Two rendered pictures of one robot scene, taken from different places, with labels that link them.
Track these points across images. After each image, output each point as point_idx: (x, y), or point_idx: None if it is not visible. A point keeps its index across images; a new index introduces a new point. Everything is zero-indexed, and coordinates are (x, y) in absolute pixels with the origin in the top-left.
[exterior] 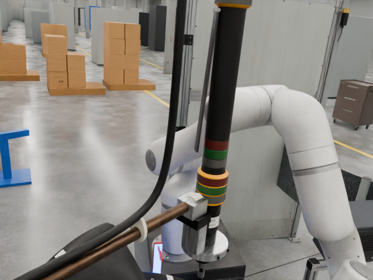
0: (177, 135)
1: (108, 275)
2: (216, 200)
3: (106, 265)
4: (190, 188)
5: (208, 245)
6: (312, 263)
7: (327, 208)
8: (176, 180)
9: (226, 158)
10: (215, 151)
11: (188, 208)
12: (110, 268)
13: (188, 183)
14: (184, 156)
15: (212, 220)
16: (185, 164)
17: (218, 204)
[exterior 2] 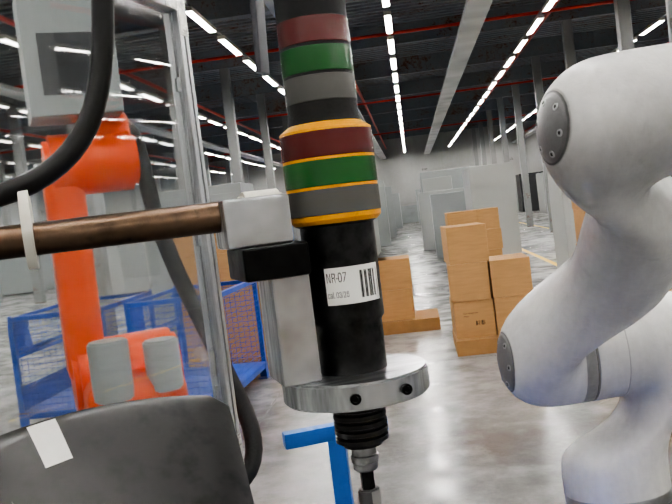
0: (558, 272)
1: (146, 498)
2: (321, 201)
3: (154, 476)
4: (640, 443)
5: (346, 373)
6: None
7: None
8: (602, 428)
9: (340, 72)
10: (291, 49)
11: (217, 212)
12: (162, 484)
13: (634, 430)
14: (577, 326)
15: (333, 279)
16: (608, 365)
17: (333, 217)
